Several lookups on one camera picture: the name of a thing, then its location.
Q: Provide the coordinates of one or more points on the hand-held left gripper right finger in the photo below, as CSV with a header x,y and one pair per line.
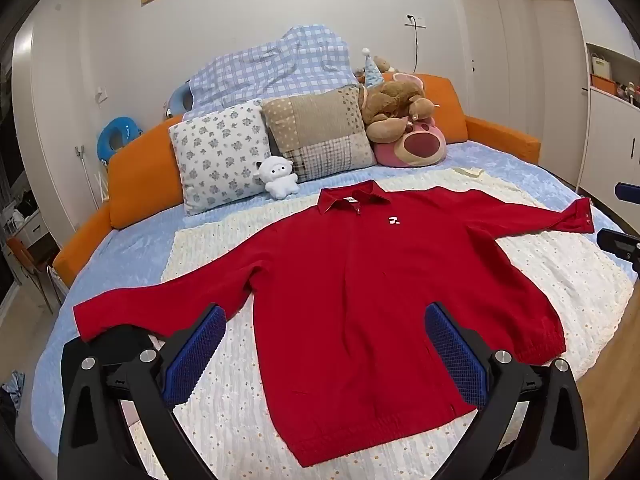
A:
x,y
457,355

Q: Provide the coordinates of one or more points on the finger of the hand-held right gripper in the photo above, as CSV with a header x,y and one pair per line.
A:
x,y
617,247
628,192

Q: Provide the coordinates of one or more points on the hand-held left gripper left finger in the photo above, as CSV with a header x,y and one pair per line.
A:
x,y
197,350

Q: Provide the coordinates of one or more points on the red jacket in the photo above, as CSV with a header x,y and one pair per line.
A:
x,y
375,285

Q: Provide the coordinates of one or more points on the white shelf cabinet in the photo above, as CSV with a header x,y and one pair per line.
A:
x,y
610,135

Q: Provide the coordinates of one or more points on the white floral blanket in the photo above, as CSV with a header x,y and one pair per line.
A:
x,y
550,270

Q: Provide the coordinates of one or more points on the orange storage box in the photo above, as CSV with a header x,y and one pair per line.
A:
x,y
602,84

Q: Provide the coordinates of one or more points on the white paper bag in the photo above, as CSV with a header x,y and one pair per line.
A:
x,y
601,66

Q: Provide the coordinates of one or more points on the small cream cloth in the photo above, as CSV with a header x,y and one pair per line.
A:
x,y
467,171

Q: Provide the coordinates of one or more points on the white wardrobe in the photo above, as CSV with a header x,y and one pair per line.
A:
x,y
500,60

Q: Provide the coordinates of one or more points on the wooden chair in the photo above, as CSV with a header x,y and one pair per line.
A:
x,y
27,260

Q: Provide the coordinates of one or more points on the white sheep plush toy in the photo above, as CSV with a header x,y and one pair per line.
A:
x,y
277,175

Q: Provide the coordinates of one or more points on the floral print pillow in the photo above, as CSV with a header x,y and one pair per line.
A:
x,y
220,155

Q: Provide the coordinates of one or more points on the pink bear plush toy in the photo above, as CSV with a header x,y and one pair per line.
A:
x,y
420,145

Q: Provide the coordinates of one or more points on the brown bear plush toy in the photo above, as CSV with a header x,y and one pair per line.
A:
x,y
395,105

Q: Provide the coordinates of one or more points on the beige patchwork pillow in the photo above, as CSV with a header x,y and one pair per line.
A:
x,y
320,130

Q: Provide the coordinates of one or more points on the small brown plush toy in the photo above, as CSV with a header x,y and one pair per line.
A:
x,y
384,64

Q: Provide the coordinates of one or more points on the blue party hat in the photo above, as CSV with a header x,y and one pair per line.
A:
x,y
372,75

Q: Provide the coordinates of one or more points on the blue plaid quilt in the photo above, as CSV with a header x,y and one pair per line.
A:
x,y
280,70

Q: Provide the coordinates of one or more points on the orange bed frame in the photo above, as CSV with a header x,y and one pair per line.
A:
x,y
135,180

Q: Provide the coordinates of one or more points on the white wall socket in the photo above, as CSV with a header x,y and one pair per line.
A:
x,y
415,21

